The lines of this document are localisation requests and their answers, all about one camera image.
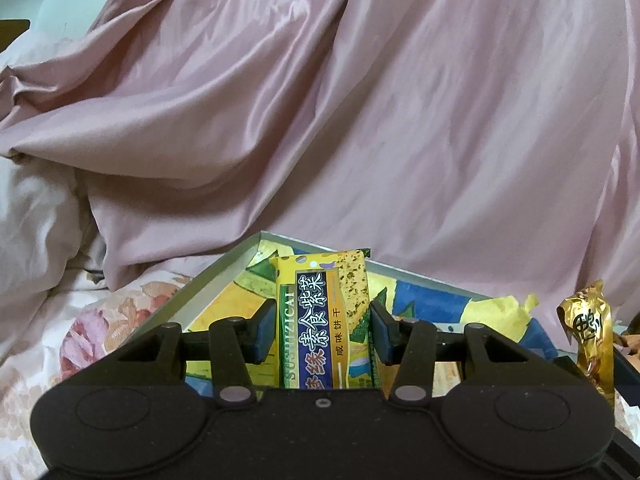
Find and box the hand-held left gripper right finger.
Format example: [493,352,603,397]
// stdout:
[371,301,568,407]

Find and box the floral bed sheet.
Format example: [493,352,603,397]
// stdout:
[0,257,203,466]

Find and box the wooden headboard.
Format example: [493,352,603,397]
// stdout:
[0,19,31,50]

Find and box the pale pink duvet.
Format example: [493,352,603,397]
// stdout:
[0,30,108,411]

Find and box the yellow green cracker packet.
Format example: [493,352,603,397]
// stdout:
[269,248,384,392]

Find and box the gold foil snack wrapper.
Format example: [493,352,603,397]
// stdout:
[556,280,616,407]

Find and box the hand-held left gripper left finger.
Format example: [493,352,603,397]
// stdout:
[102,300,277,407]

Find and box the colourful shallow box tray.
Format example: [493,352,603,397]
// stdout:
[185,237,559,391]

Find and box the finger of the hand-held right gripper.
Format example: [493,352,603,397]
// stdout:
[611,346,640,396]
[551,355,584,377]

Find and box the pink satin curtain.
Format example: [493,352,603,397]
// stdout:
[0,0,640,333]

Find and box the grey cardboard box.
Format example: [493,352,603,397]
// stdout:
[142,230,618,396]

